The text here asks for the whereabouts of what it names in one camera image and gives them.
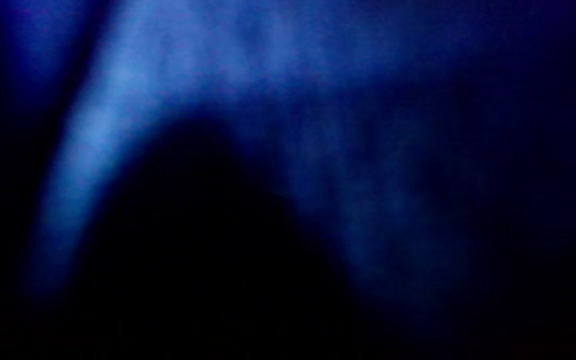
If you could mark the blue t-shirt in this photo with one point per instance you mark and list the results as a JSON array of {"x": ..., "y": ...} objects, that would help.
[{"x": 168, "y": 75}]

